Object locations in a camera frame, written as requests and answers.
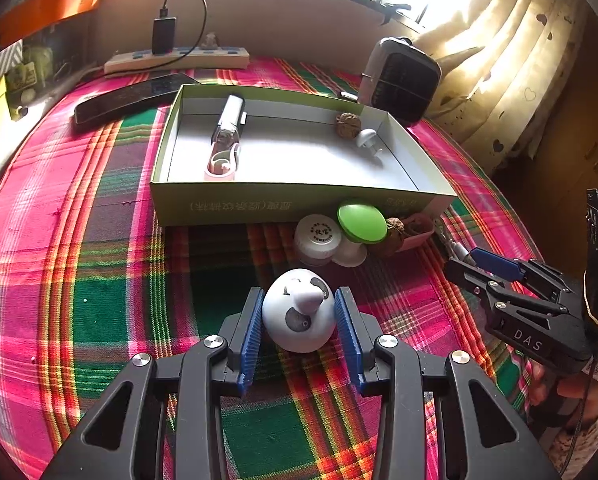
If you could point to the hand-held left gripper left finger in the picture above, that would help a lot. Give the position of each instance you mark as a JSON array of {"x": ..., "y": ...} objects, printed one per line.
[{"x": 251, "y": 345}]

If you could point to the green cartoon card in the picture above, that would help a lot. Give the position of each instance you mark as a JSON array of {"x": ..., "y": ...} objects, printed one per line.
[{"x": 20, "y": 76}]

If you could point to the small white jar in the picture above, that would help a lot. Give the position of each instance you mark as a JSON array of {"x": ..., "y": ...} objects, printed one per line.
[{"x": 316, "y": 240}]

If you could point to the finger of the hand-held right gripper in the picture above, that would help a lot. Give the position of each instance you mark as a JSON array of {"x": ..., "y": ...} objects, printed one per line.
[
  {"x": 466, "y": 272},
  {"x": 496, "y": 264}
]

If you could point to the clear plastic container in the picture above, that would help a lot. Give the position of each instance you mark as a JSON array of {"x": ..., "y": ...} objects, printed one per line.
[{"x": 69, "y": 45}]

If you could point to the person's right forearm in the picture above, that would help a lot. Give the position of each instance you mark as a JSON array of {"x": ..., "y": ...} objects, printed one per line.
[{"x": 594, "y": 442}]

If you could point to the green cardboard box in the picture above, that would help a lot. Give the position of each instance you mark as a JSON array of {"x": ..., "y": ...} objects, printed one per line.
[{"x": 279, "y": 206}]

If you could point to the black flashlight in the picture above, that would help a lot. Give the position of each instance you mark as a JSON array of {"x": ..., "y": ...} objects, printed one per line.
[{"x": 228, "y": 120}]

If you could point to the small pink box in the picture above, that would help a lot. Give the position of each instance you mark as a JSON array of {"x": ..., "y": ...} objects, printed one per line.
[{"x": 419, "y": 232}]

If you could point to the person's right hand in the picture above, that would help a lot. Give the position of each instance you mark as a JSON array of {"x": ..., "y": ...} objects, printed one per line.
[{"x": 586, "y": 389}]

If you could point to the silver usb plug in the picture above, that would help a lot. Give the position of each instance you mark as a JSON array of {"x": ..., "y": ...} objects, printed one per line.
[{"x": 348, "y": 96}]

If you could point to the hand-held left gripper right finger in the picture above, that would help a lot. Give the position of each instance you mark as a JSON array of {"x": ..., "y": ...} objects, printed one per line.
[{"x": 349, "y": 345}]

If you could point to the brown walnut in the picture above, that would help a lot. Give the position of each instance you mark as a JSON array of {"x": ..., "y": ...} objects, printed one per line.
[
  {"x": 348, "y": 125},
  {"x": 397, "y": 235}
]

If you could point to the green lidded white container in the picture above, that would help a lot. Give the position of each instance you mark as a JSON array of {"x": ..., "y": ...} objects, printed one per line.
[{"x": 361, "y": 222}]

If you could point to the pink tape dispenser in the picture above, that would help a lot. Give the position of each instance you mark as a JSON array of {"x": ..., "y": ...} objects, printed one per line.
[{"x": 221, "y": 165}]

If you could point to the small white mushroom hook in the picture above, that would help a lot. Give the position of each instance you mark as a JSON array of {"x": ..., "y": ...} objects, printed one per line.
[{"x": 366, "y": 139}]

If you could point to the beige power strip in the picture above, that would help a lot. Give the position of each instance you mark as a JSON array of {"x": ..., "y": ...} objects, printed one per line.
[{"x": 179, "y": 61}]

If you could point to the cream heart print curtain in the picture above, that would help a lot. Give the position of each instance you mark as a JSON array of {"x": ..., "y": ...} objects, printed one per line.
[{"x": 519, "y": 60}]

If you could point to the black window latch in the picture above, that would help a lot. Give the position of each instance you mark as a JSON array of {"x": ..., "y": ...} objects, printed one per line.
[{"x": 394, "y": 10}]

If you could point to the orange tray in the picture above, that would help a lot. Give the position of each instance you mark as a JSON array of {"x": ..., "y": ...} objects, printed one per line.
[{"x": 49, "y": 7}]

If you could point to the white power plug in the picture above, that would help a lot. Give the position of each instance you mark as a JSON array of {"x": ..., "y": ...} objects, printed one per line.
[{"x": 210, "y": 42}]

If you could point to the grey portable fan heater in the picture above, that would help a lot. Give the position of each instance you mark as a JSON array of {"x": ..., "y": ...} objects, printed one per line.
[{"x": 399, "y": 82}]

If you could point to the white panda dome toy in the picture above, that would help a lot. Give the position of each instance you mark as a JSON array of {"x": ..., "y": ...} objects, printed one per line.
[{"x": 296, "y": 315}]

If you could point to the black smartphone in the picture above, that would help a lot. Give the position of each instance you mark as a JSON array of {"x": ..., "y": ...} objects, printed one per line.
[
  {"x": 171, "y": 85},
  {"x": 109, "y": 107}
]

